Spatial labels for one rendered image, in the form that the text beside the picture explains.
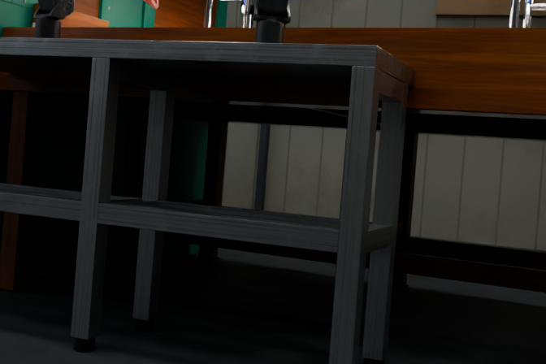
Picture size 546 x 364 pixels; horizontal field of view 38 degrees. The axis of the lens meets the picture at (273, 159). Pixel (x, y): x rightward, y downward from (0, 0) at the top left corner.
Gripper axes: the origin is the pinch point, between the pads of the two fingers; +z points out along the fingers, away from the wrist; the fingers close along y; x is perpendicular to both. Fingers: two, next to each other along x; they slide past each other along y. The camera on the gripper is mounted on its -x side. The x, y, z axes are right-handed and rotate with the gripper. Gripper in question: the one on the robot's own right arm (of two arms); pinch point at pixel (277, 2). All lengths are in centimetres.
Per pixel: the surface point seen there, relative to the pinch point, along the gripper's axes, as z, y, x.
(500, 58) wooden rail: -1, -61, 21
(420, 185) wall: 213, 18, -114
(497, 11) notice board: 152, -15, -186
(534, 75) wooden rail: 1, -68, 24
